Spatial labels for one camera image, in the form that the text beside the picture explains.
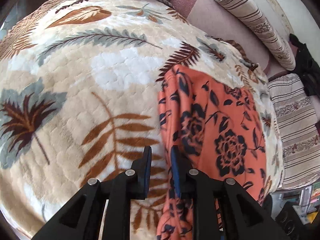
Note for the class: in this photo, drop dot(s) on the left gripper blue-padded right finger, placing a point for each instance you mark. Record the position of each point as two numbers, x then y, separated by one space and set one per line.
221 209

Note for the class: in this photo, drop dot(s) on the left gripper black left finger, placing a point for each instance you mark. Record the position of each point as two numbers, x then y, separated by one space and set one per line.
101 209

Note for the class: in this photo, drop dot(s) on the orange black floral blouse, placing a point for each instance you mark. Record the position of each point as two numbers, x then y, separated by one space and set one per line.
218 130

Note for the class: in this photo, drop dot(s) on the cluttered items beside bed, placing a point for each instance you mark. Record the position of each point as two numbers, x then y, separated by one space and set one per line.
297 211

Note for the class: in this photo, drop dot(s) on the striped floral side pillow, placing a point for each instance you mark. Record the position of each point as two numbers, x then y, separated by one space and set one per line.
296 120

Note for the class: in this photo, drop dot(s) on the cream leaf-print fleece blanket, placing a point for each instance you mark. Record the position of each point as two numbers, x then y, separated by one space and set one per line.
79 87

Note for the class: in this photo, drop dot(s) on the pink quilted bolster cushion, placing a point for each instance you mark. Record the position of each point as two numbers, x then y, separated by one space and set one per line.
217 22

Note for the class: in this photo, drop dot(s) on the striped floral long pillow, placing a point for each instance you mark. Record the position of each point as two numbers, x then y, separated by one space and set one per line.
252 17

